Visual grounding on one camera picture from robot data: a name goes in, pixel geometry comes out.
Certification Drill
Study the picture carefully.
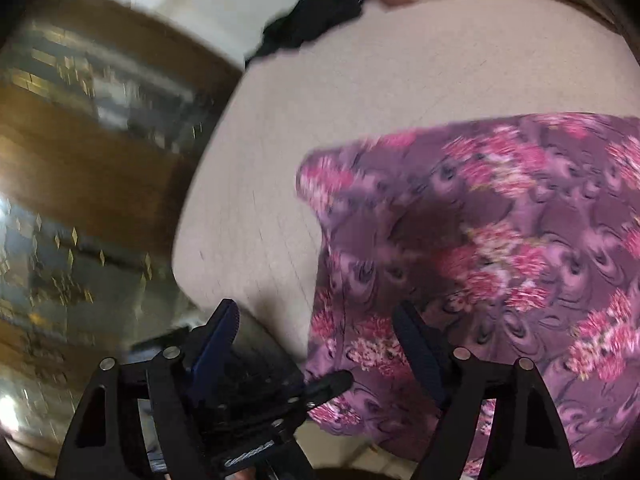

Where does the purple pink floral garment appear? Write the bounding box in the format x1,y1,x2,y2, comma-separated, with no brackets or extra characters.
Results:
296,113,639,466

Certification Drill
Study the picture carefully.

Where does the black crumpled garment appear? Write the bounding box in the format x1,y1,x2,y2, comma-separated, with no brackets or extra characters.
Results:
245,0,364,67

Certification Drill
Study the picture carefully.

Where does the brown wooden cabinet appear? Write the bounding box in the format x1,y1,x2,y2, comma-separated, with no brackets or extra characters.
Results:
1,0,242,477

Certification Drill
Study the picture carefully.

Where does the beige quilted sofa seat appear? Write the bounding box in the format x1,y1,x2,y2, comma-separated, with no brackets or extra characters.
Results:
172,0,639,371

